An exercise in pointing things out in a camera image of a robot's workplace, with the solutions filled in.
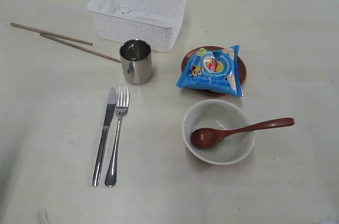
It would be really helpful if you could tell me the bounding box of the brown wooden spoon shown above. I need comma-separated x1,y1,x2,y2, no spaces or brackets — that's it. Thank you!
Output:
190,118,295,149

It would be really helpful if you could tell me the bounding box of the wooden chopstick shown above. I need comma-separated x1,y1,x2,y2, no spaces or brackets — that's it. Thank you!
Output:
40,33,121,63
10,22,93,46

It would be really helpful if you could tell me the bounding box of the blue snack packet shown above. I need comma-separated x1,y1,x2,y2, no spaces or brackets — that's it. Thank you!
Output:
176,44,243,97

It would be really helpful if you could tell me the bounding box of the white perforated plastic basket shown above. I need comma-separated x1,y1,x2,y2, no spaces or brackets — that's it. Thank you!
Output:
87,0,187,52

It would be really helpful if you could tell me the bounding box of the steel cup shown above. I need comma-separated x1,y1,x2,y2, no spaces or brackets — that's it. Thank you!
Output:
119,39,153,84

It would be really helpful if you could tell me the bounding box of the grey ceramic bowl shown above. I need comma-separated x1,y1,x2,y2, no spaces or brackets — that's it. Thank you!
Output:
182,99,255,165

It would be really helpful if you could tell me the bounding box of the steel table knife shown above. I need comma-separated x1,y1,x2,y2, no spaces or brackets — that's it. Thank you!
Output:
92,88,117,187

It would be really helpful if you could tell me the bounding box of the steel fork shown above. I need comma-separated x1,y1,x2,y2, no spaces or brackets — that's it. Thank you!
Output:
104,86,130,187

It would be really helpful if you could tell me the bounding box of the brown wooden plate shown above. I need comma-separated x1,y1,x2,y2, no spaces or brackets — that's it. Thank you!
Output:
181,46,247,97

